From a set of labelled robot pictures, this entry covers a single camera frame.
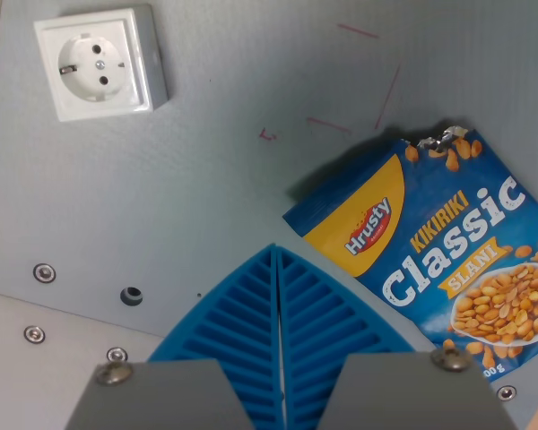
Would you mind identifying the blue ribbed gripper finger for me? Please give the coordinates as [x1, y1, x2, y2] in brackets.
[274, 245, 517, 430]
[64, 243, 285, 430]

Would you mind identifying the blue Hrusty Classic peanut bag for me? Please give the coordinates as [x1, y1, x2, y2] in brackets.
[282, 125, 538, 384]

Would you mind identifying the white base panel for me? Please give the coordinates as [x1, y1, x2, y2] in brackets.
[0, 288, 162, 430]

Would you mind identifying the white wall power socket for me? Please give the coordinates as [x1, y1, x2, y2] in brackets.
[32, 3, 169, 123]

